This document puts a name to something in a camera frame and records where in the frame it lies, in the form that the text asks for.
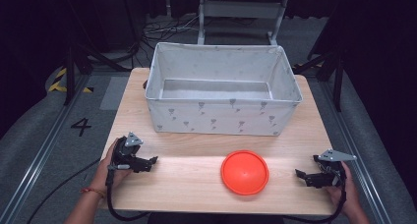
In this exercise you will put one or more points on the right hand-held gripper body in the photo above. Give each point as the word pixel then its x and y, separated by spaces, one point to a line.
pixel 329 171

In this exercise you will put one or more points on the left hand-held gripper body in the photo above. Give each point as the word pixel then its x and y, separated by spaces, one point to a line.
pixel 126 155

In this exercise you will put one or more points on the orange plastic bowl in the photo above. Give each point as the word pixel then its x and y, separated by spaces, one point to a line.
pixel 245 172

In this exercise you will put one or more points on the grey fabric storage box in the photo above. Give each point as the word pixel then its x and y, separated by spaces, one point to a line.
pixel 216 117

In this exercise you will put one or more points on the person's right hand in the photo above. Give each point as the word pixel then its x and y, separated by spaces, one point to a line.
pixel 347 194

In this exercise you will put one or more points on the person's left hand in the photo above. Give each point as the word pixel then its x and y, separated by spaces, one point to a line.
pixel 109 179

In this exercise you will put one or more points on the black metal stand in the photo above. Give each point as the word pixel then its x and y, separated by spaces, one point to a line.
pixel 69 76
pixel 337 80

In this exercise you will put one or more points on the metal floor rail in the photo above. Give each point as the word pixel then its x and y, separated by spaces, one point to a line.
pixel 357 145
pixel 39 158

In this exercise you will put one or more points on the grey metal frame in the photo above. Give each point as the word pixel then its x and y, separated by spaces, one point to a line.
pixel 241 9

